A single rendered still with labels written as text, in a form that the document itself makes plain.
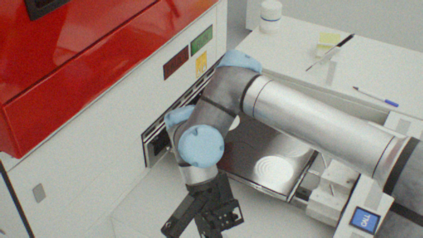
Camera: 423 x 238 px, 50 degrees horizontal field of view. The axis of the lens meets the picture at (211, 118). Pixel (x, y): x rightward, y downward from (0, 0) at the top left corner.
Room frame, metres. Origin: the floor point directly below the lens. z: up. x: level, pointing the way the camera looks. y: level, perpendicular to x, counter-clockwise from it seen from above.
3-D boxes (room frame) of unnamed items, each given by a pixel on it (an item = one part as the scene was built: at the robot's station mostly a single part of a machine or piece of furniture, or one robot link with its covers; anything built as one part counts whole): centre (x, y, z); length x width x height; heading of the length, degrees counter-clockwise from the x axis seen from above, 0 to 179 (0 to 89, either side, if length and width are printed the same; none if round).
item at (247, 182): (0.80, -0.03, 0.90); 0.37 x 0.01 x 0.01; 59
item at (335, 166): (0.84, -0.36, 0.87); 0.36 x 0.08 x 0.03; 149
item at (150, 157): (1.05, 0.06, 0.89); 0.44 x 0.02 x 0.10; 149
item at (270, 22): (1.42, -0.21, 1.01); 0.07 x 0.07 x 0.10
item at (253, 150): (0.96, -0.12, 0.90); 0.34 x 0.34 x 0.01; 59
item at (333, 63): (1.11, -0.34, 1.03); 0.06 x 0.04 x 0.13; 59
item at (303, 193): (0.73, -0.23, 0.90); 0.04 x 0.02 x 0.03; 59
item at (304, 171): (0.87, -0.28, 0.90); 0.38 x 0.01 x 0.01; 149
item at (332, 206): (0.70, -0.28, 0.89); 0.08 x 0.03 x 0.03; 59
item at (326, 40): (1.25, -0.37, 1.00); 0.07 x 0.07 x 0.07; 78
